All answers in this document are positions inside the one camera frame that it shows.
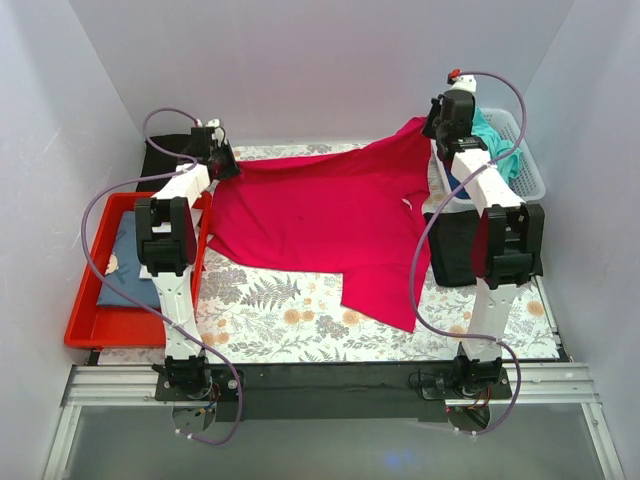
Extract red t shirt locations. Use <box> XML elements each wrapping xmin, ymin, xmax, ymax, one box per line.
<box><xmin>209</xmin><ymin>117</ymin><xmax>431</xmax><ymax>332</ymax></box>

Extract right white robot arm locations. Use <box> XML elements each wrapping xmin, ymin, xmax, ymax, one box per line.
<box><xmin>423</xmin><ymin>88</ymin><xmax>544</xmax><ymax>395</ymax></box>

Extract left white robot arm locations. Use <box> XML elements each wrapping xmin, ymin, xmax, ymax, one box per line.
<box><xmin>134</xmin><ymin>119</ymin><xmax>241</xmax><ymax>399</ymax></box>

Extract teal t shirt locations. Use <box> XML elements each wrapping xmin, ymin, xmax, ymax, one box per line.
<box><xmin>472</xmin><ymin>108</ymin><xmax>522</xmax><ymax>183</ymax></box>

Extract black cloth back left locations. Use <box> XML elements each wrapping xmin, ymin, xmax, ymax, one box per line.
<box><xmin>136</xmin><ymin>134</ymin><xmax>190</xmax><ymax>192</ymax></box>

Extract black cloth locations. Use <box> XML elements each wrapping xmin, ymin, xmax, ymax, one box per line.
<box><xmin>422</xmin><ymin>209</ymin><xmax>544</xmax><ymax>289</ymax></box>
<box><xmin>136</xmin><ymin>134</ymin><xmax>190</xmax><ymax>192</ymax></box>

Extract dark blue t shirt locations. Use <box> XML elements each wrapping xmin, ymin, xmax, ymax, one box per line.
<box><xmin>447</xmin><ymin>172</ymin><xmax>470</xmax><ymax>200</ymax></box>

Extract white plastic basket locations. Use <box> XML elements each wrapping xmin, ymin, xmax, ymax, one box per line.
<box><xmin>426</xmin><ymin>108</ymin><xmax>546</xmax><ymax>212</ymax></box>

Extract black cloth right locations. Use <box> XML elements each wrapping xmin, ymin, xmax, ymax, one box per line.
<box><xmin>422</xmin><ymin>209</ymin><xmax>544</xmax><ymax>289</ymax></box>

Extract folded blue t shirt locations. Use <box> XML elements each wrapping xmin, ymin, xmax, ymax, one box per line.
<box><xmin>104</xmin><ymin>211</ymin><xmax>160</xmax><ymax>309</ymax></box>

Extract floral patterned mat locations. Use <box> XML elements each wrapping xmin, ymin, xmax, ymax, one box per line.
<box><xmin>98</xmin><ymin>143</ymin><xmax>560</xmax><ymax>366</ymax></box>

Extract red plastic tray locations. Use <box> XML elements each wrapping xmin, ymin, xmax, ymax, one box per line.
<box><xmin>63</xmin><ymin>191</ymin><xmax>214</xmax><ymax>349</ymax></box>

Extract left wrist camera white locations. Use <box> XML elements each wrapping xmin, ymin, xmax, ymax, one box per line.
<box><xmin>196</xmin><ymin>118</ymin><xmax>222</xmax><ymax>128</ymax></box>

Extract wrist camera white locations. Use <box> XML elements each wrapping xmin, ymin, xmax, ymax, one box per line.
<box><xmin>196</xmin><ymin>118</ymin><xmax>222</xmax><ymax>128</ymax></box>
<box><xmin>450</xmin><ymin>75</ymin><xmax>477</xmax><ymax>95</ymax></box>

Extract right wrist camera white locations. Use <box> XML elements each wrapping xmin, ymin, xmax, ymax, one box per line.
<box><xmin>450</xmin><ymin>75</ymin><xmax>477</xmax><ymax>95</ymax></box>

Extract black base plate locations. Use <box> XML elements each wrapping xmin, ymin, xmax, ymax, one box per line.
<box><xmin>152</xmin><ymin>361</ymin><xmax>513</xmax><ymax>422</ymax></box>

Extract aluminium frame rail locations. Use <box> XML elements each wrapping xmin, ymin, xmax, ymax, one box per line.
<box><xmin>43</xmin><ymin>362</ymin><xmax>624</xmax><ymax>479</ymax></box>

